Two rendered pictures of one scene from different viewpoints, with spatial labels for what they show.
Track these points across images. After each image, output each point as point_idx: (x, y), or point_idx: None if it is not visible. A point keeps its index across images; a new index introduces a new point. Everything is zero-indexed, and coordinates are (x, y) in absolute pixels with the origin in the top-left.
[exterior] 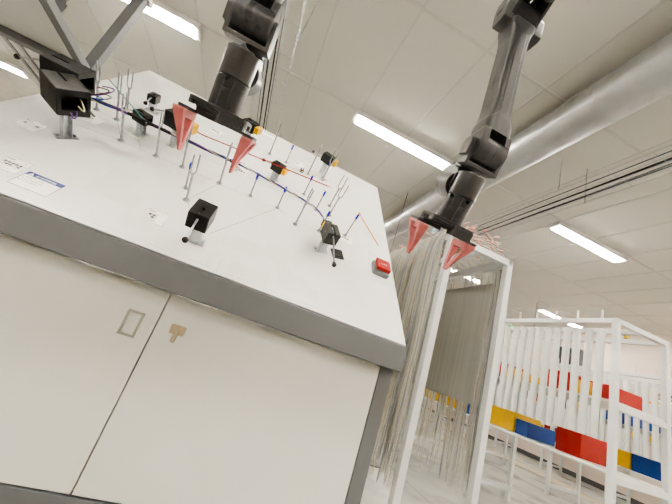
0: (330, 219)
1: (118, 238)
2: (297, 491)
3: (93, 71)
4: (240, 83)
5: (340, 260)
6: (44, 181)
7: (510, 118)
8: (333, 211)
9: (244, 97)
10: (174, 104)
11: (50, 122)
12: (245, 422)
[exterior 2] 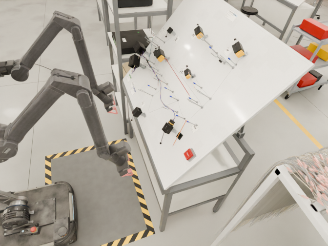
0: (199, 111)
1: None
2: (157, 192)
3: (139, 47)
4: (100, 99)
5: (178, 139)
6: (133, 90)
7: (94, 143)
8: (208, 104)
9: (104, 101)
10: None
11: (144, 61)
12: (151, 168)
